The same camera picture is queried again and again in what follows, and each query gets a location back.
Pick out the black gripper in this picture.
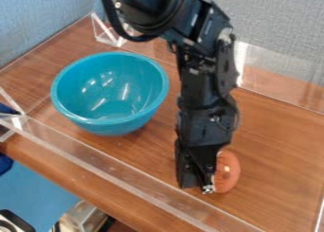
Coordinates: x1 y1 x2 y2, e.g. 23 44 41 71
174 106 237 189

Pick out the brown white toy mushroom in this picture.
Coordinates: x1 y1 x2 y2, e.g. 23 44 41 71
213 151 241 194

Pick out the blue plastic bowl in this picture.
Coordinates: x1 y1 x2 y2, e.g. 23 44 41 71
51 51 170 136

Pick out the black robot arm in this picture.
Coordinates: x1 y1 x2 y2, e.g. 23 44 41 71
102 0 241 193

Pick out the clear acrylic front barrier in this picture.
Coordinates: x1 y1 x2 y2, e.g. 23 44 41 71
0 116 265 232

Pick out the clear acrylic barrier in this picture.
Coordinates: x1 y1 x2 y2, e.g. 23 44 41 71
0 116 265 232
122 39 324 115

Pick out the grey box under table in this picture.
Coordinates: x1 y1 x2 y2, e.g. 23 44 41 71
57 201 107 232

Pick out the clear acrylic back barrier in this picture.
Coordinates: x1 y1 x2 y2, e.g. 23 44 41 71
122 39 324 115

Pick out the blue cloth object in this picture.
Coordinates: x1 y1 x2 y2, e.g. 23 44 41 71
0 102 20 176

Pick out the black white object below table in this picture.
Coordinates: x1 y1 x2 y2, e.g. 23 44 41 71
0 209 35 232

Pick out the clear acrylic left bracket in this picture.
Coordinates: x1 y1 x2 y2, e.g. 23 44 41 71
0 87 27 140

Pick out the clear acrylic corner bracket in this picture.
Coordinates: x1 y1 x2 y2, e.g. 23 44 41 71
90 12 127 47

